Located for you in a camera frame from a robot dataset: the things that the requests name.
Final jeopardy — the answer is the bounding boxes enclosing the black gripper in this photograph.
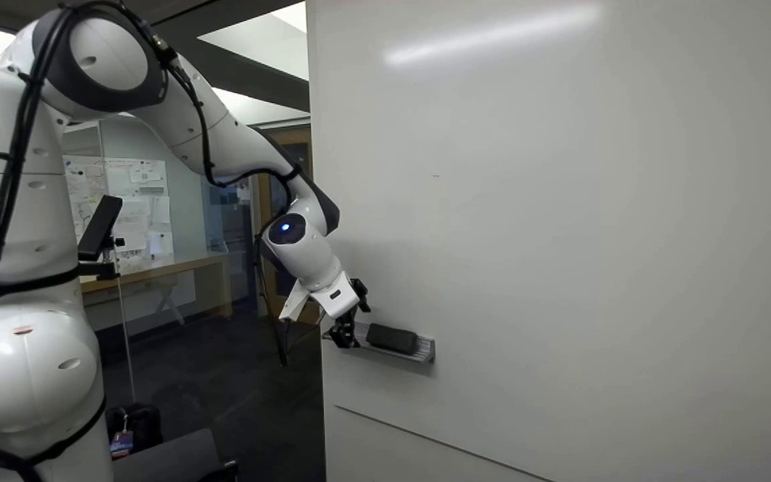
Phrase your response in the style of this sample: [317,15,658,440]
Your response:
[325,276,375,351]

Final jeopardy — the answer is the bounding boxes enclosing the black felt board eraser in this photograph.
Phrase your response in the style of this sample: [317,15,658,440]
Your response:
[364,322,420,357]

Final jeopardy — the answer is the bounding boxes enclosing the wooden desk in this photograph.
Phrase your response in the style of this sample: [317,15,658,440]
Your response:
[76,251,236,327]

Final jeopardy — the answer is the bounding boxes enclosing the dark grey box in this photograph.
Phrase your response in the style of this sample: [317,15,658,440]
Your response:
[112,425,245,482]

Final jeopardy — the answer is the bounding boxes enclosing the black bag with tag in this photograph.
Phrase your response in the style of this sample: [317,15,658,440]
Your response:
[102,401,167,464]

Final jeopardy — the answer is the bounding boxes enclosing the white whiteboard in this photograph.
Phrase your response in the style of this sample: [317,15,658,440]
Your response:
[306,0,771,482]

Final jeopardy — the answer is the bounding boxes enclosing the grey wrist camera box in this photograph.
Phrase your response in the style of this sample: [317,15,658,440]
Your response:
[276,278,310,325]

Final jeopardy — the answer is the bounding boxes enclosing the wooden door frame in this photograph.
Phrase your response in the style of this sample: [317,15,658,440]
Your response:
[250,124,323,330]

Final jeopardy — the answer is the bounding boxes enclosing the white wall posters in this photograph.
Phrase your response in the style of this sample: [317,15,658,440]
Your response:
[61,155,177,271]

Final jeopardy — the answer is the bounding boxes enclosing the black camera on stand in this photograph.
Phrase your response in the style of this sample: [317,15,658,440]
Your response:
[61,193,139,408]

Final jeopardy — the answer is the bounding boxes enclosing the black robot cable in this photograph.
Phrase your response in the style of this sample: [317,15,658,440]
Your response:
[0,3,306,303]

